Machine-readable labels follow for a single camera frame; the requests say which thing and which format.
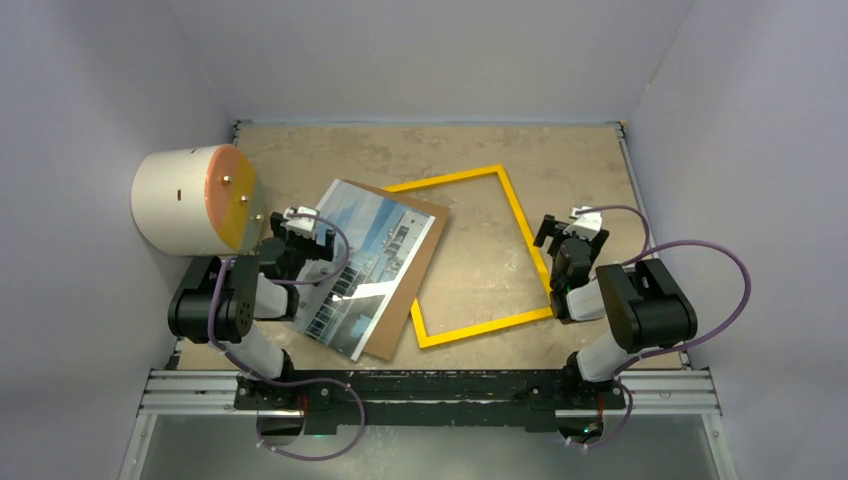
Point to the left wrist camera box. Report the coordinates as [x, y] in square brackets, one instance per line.
[301, 220]

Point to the yellow picture frame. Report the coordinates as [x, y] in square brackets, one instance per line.
[424, 340]

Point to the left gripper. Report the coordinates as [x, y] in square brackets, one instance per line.
[316, 250]

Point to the aluminium rail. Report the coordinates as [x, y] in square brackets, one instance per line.
[210, 392]

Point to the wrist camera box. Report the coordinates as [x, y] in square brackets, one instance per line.
[586, 223]
[301, 220]

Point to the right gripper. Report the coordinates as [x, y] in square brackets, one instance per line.
[550, 227]

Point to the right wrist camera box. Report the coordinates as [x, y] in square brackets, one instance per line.
[586, 223]

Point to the white cylinder with coloured face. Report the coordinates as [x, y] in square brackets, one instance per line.
[199, 201]

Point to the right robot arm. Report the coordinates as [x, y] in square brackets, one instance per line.
[645, 308]

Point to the brown cardboard backing board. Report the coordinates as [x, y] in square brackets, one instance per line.
[383, 341]

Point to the building photo print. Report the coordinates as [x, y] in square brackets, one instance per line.
[383, 236]

